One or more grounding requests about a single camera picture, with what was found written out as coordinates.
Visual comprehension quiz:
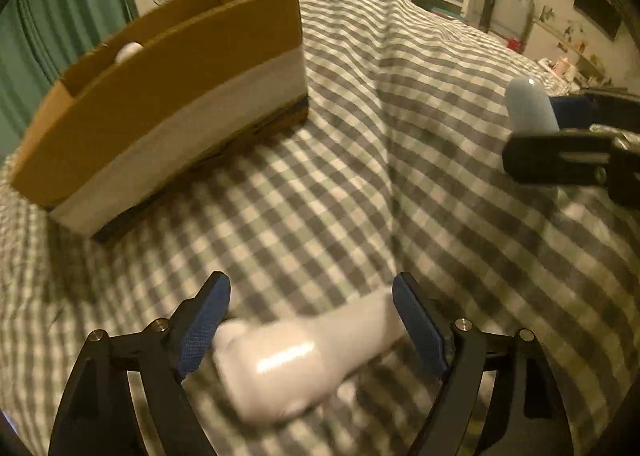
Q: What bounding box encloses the dark wall picture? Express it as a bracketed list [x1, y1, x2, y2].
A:
[574, 0, 624, 40]

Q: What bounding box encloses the brown cardboard box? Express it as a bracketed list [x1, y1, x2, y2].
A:
[11, 0, 309, 243]

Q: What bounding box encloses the white squeeze tube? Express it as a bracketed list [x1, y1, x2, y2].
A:
[212, 286, 406, 426]

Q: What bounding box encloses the green white checked blanket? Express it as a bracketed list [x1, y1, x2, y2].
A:
[0, 0, 640, 456]

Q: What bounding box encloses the wall shelf with small items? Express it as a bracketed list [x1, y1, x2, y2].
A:
[539, 9, 617, 87]

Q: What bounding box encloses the small translucent bottle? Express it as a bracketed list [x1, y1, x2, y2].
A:
[505, 77, 561, 136]

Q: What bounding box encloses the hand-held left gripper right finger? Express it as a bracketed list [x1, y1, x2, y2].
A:
[392, 272, 571, 456]

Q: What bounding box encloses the wide green curtain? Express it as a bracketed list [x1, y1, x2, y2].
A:
[0, 0, 139, 162]

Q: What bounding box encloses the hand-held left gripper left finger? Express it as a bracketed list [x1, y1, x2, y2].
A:
[47, 272, 232, 456]

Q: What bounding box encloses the white sock bundle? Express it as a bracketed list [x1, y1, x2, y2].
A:
[114, 42, 143, 64]

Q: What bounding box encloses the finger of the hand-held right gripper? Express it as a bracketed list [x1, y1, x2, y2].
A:
[547, 89, 640, 131]
[501, 123, 640, 209]

